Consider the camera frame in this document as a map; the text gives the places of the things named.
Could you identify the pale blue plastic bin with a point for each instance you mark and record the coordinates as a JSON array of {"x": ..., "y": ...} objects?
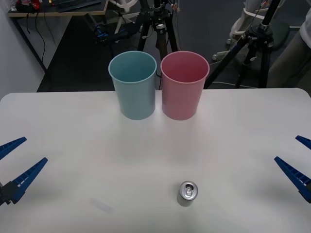
[{"x": 134, "y": 97}]

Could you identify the black camera tripod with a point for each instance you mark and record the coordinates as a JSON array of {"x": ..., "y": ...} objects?
[{"x": 159, "y": 26}]

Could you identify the white chair base with castors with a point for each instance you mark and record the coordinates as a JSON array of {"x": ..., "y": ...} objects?
[{"x": 240, "y": 26}]

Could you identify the red object on desk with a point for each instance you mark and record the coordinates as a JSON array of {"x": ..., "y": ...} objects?
[{"x": 30, "y": 3}]

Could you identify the black and blue floor device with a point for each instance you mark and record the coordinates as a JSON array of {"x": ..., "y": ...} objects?
[{"x": 109, "y": 34}]

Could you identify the silver drink can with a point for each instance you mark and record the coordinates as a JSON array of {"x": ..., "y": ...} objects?
[{"x": 187, "y": 194}]

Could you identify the pink plastic bin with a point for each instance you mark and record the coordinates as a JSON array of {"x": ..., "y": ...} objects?
[{"x": 182, "y": 97}]

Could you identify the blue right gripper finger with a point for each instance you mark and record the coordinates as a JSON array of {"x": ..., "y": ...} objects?
[
  {"x": 305, "y": 141},
  {"x": 295, "y": 176}
]

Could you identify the black tripod with blue joints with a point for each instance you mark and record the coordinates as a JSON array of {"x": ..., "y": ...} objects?
[{"x": 260, "y": 34}]

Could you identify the person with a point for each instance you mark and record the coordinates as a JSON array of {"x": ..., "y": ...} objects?
[{"x": 289, "y": 65}]

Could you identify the dark desk with wooden edge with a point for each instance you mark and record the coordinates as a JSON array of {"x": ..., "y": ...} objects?
[{"x": 73, "y": 13}]

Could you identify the white office chair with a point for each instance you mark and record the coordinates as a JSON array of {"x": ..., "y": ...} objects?
[{"x": 125, "y": 14}]

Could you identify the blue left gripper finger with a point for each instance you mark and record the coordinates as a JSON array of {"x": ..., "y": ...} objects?
[
  {"x": 12, "y": 145},
  {"x": 26, "y": 177}
]

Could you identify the dark keyboard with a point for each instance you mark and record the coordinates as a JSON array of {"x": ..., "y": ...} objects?
[{"x": 73, "y": 4}]

